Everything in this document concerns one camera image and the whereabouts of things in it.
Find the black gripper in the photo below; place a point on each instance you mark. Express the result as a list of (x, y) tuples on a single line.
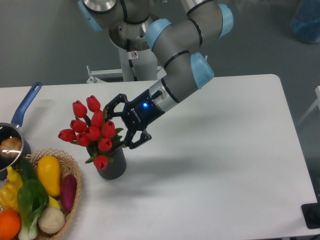
[(136, 115)]

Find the red tulip bouquet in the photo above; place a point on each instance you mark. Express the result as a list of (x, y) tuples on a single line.
[(91, 130)]

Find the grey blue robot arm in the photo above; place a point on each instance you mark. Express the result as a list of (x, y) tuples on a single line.
[(101, 14)]

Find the dark grey ribbed vase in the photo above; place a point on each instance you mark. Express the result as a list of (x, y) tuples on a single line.
[(115, 168)]

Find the woven wicker basket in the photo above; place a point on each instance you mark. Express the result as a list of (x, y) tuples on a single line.
[(68, 166)]

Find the purple sweet potato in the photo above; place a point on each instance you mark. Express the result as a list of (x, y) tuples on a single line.
[(68, 192)]

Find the yellow squash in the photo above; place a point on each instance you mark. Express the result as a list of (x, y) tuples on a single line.
[(49, 174)]

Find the brown bread in pan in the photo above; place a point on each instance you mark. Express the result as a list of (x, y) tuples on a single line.
[(10, 147)]

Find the green bok choy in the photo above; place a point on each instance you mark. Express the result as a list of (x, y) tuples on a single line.
[(32, 199)]

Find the beige round bun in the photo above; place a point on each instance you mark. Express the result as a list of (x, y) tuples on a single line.
[(51, 220)]

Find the yellow bell pepper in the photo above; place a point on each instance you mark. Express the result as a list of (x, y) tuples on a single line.
[(9, 191)]

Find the orange fruit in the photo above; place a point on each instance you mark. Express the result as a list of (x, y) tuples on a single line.
[(10, 224)]

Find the black device at table edge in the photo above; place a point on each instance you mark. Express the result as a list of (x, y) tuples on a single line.
[(311, 214)]

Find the blue translucent container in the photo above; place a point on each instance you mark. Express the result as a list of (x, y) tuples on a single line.
[(305, 24)]

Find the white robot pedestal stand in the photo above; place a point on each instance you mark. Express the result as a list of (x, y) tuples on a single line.
[(136, 65)]

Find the blue handled saucepan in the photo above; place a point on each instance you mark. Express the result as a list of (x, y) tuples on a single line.
[(12, 129)]

